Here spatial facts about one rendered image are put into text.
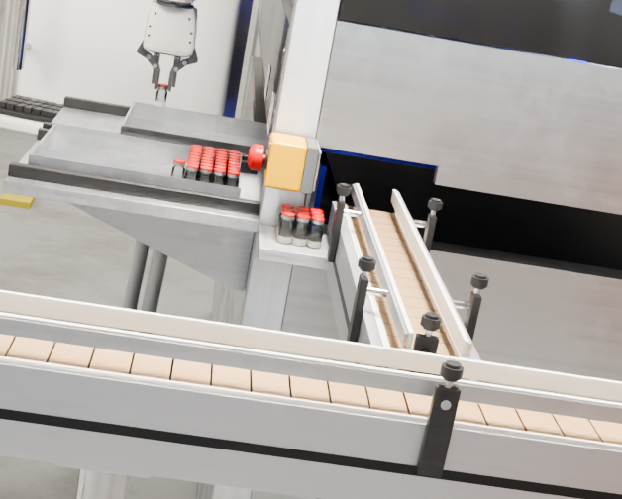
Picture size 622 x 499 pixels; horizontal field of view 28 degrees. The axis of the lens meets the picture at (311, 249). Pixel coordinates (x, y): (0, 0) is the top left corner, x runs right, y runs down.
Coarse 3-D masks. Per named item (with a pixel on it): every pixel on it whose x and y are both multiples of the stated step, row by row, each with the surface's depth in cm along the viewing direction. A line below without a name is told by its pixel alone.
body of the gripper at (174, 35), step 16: (160, 16) 244; (176, 16) 244; (192, 16) 245; (160, 32) 245; (176, 32) 245; (192, 32) 245; (144, 48) 246; (160, 48) 246; (176, 48) 246; (192, 48) 246
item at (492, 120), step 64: (384, 64) 189; (448, 64) 190; (512, 64) 190; (576, 64) 191; (320, 128) 191; (384, 128) 192; (448, 128) 192; (512, 128) 193; (576, 128) 193; (512, 192) 196; (576, 192) 196
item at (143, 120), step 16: (128, 112) 243; (144, 112) 256; (160, 112) 256; (176, 112) 256; (192, 112) 256; (128, 128) 231; (144, 128) 248; (160, 128) 251; (176, 128) 253; (192, 128) 256; (208, 128) 257; (224, 128) 257; (240, 128) 258; (256, 128) 258; (192, 144) 232; (208, 144) 232; (224, 144) 232; (240, 144) 249
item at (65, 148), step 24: (48, 144) 215; (72, 144) 222; (96, 144) 223; (120, 144) 223; (144, 144) 223; (168, 144) 223; (72, 168) 198; (96, 168) 198; (120, 168) 198; (144, 168) 215; (168, 168) 218; (216, 192) 200; (240, 192) 200
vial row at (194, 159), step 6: (192, 150) 214; (198, 150) 215; (192, 156) 210; (198, 156) 210; (192, 162) 206; (198, 162) 206; (186, 168) 203; (192, 168) 203; (198, 168) 204; (186, 174) 203; (192, 174) 203; (198, 174) 211
